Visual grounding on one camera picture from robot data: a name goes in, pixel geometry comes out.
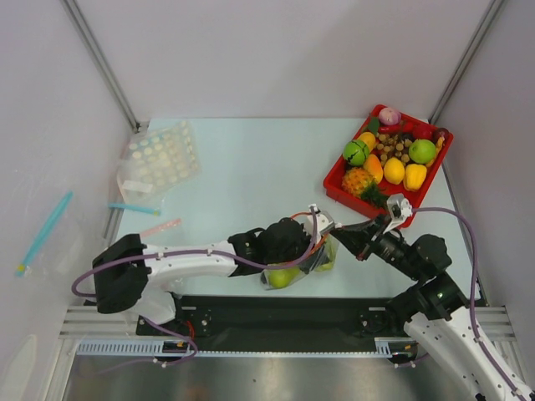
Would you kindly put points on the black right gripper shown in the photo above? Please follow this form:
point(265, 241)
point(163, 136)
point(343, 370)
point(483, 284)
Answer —
point(374, 236)

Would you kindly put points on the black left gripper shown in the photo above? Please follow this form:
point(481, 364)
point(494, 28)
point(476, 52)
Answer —
point(305, 237)

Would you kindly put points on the toy green onion leek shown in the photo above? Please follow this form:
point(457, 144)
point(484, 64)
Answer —
point(324, 257)

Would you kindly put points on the green toy pear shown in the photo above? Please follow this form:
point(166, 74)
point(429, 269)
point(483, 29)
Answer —
point(282, 278)

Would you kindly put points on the clear bag with orange zipper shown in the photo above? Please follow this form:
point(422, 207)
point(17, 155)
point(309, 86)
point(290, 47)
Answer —
point(306, 267)

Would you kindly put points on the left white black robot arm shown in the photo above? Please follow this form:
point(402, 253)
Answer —
point(131, 275)

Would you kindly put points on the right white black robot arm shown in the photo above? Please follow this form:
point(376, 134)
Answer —
point(435, 312)

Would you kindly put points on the clear bag teal zipper table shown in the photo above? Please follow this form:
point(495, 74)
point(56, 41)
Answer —
point(140, 209)

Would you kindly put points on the bag of white round stickers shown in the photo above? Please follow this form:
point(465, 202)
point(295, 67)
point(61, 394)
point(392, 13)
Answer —
point(159, 159)

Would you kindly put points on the clear bag with teal zipper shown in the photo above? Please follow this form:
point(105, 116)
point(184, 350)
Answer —
point(63, 248)

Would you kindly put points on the toy pineapple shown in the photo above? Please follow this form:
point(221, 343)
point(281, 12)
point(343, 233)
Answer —
point(362, 185)

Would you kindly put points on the red plastic tray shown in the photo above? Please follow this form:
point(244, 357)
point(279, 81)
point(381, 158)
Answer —
point(422, 131)

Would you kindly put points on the orange toy mango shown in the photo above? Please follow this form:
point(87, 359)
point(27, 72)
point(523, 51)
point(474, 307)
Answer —
point(373, 166)

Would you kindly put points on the yellow toy lemon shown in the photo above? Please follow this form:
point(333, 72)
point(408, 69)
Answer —
point(394, 171)

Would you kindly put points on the green toy watermelon ball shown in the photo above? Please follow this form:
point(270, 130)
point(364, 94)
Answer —
point(356, 152)

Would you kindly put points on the yellow toy bell pepper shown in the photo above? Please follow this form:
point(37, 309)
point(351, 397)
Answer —
point(415, 176)

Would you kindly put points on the brown toy mushrooms cluster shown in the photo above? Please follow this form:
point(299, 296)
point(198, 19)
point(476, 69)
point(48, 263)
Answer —
point(394, 146)

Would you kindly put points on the orange toy fruit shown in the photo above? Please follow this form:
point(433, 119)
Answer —
point(369, 139)

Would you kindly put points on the green toy apple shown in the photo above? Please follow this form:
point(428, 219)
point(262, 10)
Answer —
point(422, 151)

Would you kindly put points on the red toy chili pepper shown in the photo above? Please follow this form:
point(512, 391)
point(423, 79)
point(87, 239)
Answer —
point(403, 127)

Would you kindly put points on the pink toy onion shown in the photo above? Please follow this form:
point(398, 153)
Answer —
point(389, 116)

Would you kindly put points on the dark red toy fruit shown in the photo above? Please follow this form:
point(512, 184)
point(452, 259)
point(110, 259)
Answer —
point(440, 134)

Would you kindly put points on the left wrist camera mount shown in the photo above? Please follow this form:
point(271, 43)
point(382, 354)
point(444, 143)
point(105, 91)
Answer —
point(318, 223)

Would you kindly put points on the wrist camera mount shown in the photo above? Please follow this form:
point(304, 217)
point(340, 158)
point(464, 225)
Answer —
point(318, 223)
point(399, 209)

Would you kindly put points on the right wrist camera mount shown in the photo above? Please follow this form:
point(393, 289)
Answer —
point(399, 209)

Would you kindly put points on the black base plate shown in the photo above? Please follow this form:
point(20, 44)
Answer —
point(285, 324)

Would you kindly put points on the white slotted cable duct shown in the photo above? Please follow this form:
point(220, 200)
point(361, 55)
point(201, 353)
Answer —
point(134, 348)

